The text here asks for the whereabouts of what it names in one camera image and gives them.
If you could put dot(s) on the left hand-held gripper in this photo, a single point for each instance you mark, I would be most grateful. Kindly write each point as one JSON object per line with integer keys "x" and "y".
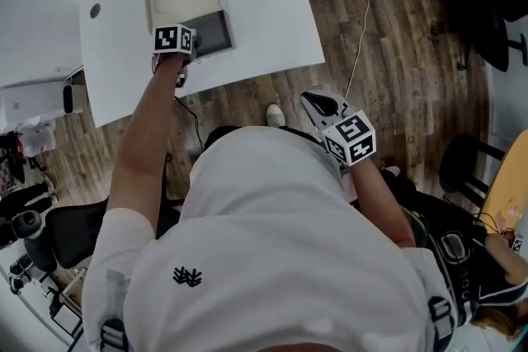
{"x": 169, "y": 39}

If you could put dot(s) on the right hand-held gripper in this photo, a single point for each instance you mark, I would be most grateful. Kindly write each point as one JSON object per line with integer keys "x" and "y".
{"x": 350, "y": 136}

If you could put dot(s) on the person's right forearm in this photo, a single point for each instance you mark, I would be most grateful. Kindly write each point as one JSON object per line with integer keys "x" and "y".
{"x": 379, "y": 202}

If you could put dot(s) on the person's left forearm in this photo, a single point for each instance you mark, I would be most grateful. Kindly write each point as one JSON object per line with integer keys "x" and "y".
{"x": 144, "y": 123}

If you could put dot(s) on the white cardboard box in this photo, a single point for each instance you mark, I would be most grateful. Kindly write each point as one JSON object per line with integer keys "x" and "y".
{"x": 33, "y": 103}

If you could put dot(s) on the grey desk grommet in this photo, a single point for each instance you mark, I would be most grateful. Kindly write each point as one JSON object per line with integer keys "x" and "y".
{"x": 95, "y": 10}

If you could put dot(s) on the white desk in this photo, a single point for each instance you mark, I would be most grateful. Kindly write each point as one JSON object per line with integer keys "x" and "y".
{"x": 255, "y": 33}

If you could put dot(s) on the white waste bin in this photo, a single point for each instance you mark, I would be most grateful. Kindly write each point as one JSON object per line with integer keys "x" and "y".
{"x": 74, "y": 101}

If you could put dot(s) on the person in white coat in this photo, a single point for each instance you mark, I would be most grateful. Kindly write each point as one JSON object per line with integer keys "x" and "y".
{"x": 268, "y": 239}

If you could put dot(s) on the black stool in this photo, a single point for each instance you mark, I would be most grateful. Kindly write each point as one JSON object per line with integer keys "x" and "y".
{"x": 466, "y": 165}

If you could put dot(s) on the black open backpack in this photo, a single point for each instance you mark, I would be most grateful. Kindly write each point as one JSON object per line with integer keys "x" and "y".
{"x": 437, "y": 226}

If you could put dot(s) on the white plastic bag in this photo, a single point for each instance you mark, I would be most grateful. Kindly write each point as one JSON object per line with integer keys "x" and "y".
{"x": 39, "y": 138}

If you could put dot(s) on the black swivel chair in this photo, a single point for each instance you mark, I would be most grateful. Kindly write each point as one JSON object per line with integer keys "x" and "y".
{"x": 495, "y": 24}

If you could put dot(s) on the yellow wooden table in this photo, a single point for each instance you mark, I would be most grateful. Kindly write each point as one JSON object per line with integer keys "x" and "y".
{"x": 507, "y": 177}

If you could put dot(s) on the black mesh office chair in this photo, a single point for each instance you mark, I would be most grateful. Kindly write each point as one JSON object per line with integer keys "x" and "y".
{"x": 78, "y": 231}

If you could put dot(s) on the small patterned block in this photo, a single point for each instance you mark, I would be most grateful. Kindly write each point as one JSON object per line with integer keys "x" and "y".
{"x": 518, "y": 242}

